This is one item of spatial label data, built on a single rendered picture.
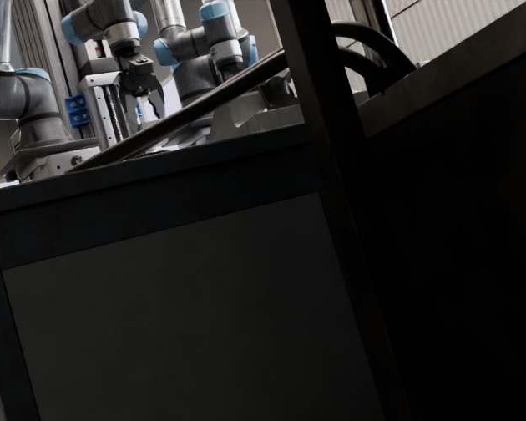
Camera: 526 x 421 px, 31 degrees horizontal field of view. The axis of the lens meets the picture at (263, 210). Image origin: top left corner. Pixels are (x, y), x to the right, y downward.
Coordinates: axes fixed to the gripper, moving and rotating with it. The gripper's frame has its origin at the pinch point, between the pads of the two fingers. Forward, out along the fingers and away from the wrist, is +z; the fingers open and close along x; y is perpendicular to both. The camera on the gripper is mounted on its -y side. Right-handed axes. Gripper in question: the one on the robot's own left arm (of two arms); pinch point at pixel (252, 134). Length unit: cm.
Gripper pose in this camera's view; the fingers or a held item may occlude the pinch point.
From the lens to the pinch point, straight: 237.3
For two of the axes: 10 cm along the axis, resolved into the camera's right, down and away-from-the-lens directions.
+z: 2.8, 9.6, -0.8
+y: -3.5, 1.8, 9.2
